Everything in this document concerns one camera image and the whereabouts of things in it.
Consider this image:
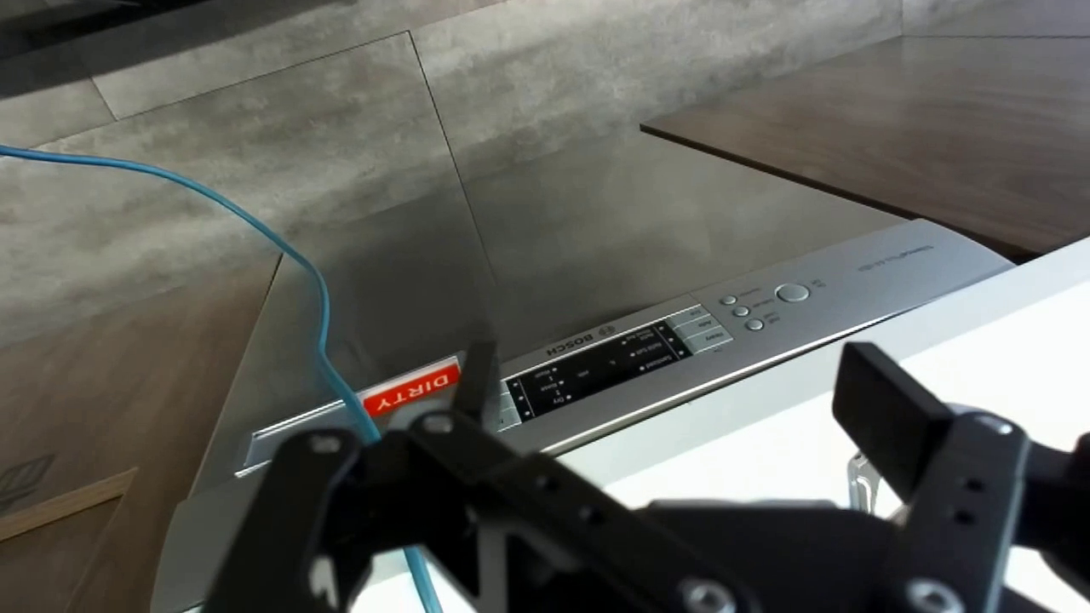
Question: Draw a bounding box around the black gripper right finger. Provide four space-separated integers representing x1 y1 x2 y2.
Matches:
832 337 1090 613

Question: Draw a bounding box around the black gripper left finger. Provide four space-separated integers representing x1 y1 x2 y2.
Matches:
201 337 736 613

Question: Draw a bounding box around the stainless steel dishwasher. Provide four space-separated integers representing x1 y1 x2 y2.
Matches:
148 133 1016 613

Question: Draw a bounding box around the red dirty magnet sign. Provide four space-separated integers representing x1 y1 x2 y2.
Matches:
359 359 465 424

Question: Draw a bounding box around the wide dark wood cabinet door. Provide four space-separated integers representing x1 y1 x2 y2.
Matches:
0 252 287 613

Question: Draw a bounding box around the narrow dark wood cabinet door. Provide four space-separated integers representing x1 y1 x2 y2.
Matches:
639 29 1090 267

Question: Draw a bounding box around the blue cable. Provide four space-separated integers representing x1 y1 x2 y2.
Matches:
0 144 449 613

